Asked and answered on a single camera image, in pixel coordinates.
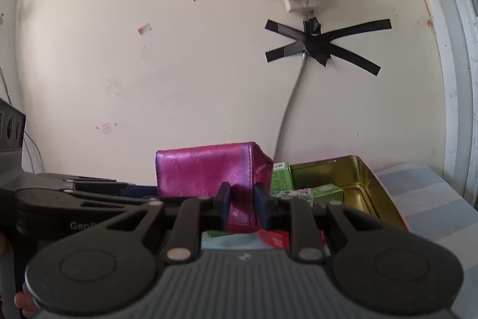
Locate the red cardboard box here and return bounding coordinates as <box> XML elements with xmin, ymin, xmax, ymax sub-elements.
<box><xmin>258</xmin><ymin>228</ymin><xmax>325</xmax><ymax>251</ymax></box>

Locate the magenta wallet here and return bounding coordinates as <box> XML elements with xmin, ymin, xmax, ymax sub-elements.
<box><xmin>155</xmin><ymin>142</ymin><xmax>273</xmax><ymax>234</ymax></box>

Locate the green cardboard box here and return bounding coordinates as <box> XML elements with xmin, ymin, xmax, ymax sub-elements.
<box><xmin>272</xmin><ymin>161</ymin><xmax>294</xmax><ymax>193</ymax></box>

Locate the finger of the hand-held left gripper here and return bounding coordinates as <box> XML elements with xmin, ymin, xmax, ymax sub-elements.
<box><xmin>63</xmin><ymin>189</ymin><xmax>152</xmax><ymax>212</ymax></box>
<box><xmin>37</xmin><ymin>173</ymin><xmax>157</xmax><ymax>198</ymax></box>

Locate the grey wall cable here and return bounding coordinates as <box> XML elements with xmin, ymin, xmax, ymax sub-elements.
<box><xmin>272</xmin><ymin>52</ymin><xmax>310</xmax><ymax>161</ymax></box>

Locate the person's left hand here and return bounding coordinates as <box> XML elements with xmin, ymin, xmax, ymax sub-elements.
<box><xmin>14</xmin><ymin>291</ymin><xmax>39</xmax><ymax>318</ymax></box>

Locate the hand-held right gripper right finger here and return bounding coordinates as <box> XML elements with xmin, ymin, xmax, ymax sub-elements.
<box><xmin>254</xmin><ymin>182</ymin><xmax>408</xmax><ymax>263</ymax></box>

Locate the thin black wall wire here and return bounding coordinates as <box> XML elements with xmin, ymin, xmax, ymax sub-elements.
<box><xmin>23</xmin><ymin>131</ymin><xmax>46</xmax><ymax>175</ymax></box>

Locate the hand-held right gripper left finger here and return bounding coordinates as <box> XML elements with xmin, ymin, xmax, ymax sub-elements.
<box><xmin>95</xmin><ymin>182</ymin><xmax>232</xmax><ymax>263</ymax></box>

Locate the pink biscuit tin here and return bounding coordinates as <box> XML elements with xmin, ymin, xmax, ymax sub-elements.
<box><xmin>289</xmin><ymin>155</ymin><xmax>411</xmax><ymax>233</ymax></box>

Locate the black tape cross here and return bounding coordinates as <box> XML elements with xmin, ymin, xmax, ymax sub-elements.
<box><xmin>265</xmin><ymin>18</ymin><xmax>392</xmax><ymax>77</ymax></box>

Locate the green and blue milk carton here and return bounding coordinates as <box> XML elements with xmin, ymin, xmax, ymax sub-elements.
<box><xmin>271</xmin><ymin>184</ymin><xmax>344</xmax><ymax>209</ymax></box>

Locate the white window frame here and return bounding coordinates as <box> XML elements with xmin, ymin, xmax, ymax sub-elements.
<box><xmin>396</xmin><ymin>0</ymin><xmax>478</xmax><ymax>207</ymax></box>

